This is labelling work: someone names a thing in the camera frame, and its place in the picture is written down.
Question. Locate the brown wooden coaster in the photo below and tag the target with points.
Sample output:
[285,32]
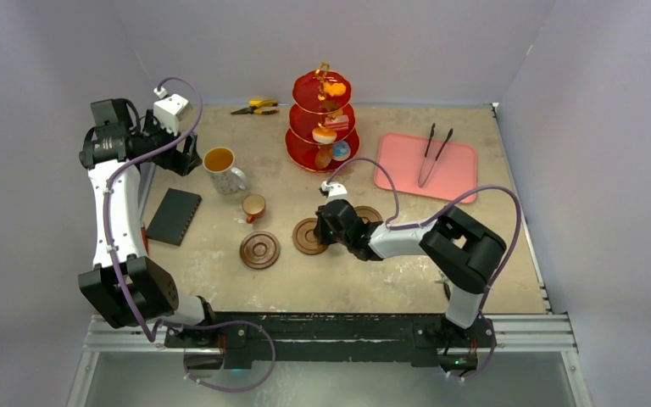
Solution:
[304,239]
[368,214]

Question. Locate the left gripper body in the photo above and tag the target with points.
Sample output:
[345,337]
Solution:
[171,159]

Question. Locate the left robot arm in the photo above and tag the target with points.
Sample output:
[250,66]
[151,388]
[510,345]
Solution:
[125,286]

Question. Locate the white mug with tea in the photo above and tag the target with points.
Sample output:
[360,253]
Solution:
[226,177]

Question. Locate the round brown wooden lid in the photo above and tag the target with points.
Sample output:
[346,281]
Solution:
[259,250]

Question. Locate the pink layered cake slice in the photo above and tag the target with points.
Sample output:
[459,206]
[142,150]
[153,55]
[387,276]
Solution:
[339,122]

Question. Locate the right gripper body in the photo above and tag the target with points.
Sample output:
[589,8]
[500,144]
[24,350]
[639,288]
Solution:
[329,225]

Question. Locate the black-handled pliers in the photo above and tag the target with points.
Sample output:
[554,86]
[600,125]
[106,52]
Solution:
[444,283]

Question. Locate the black serving tongs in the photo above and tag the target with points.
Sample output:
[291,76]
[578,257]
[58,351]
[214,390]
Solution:
[431,155]

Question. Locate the red three-tier cake stand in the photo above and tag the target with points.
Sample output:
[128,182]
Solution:
[305,115]

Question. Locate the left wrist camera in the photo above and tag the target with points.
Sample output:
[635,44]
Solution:
[169,110]

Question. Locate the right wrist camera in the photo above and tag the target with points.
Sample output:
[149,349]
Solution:
[333,191]

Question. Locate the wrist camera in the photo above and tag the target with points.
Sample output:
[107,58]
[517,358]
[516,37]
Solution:
[169,110]
[333,191]

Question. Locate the blue frosted donut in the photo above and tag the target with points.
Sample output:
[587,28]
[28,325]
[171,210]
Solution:
[340,151]

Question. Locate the yellow-handled pliers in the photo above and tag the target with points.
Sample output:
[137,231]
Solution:
[259,107]

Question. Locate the yellow frosted donut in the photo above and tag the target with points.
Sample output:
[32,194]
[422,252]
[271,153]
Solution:
[324,135]

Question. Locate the small copper cup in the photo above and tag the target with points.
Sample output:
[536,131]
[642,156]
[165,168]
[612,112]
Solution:
[254,207]

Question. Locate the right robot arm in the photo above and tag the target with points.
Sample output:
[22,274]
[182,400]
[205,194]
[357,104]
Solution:
[468,253]

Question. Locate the orange duck pastry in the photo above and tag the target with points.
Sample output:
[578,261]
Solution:
[334,89]

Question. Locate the brown star cookie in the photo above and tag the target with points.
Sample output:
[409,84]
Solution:
[328,105]

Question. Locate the brown bread roll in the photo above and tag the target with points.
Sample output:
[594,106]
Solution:
[323,157]

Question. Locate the pink serving tray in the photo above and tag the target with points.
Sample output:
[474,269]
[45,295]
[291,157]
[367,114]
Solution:
[419,167]

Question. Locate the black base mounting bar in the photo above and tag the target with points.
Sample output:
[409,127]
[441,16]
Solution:
[419,339]

